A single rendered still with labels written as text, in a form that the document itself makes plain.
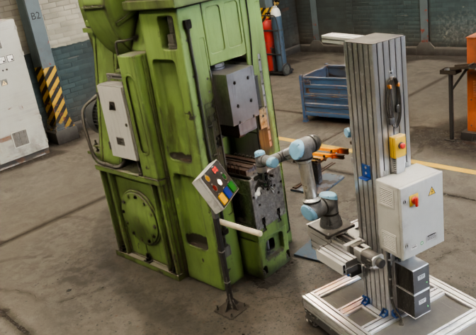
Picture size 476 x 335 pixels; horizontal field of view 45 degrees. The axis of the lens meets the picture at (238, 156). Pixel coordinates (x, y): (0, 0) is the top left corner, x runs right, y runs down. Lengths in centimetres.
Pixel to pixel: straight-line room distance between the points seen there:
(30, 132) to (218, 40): 541
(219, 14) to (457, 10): 791
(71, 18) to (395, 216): 777
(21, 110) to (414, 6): 758
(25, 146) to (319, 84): 450
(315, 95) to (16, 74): 440
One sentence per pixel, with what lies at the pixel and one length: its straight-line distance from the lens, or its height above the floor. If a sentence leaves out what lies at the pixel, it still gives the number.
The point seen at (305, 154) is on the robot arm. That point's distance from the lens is 360.
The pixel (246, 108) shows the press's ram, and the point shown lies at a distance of 446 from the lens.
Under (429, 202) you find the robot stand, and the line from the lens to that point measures 360.
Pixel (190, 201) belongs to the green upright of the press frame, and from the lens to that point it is 477.
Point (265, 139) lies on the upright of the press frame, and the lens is 488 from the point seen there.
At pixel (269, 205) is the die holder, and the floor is 62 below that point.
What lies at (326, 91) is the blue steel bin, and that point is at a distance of 842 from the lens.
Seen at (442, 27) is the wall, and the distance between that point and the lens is 1204.
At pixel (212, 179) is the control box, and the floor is 113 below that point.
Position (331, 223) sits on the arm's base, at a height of 86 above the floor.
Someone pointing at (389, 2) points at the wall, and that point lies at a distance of 1254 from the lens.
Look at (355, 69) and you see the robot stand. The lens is 347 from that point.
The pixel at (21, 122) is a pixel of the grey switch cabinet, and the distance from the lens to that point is 929.
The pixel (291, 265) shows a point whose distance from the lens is 509.
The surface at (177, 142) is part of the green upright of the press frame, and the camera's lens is 461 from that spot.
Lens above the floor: 266
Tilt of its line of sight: 20 degrees down
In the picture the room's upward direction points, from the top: 9 degrees counter-clockwise
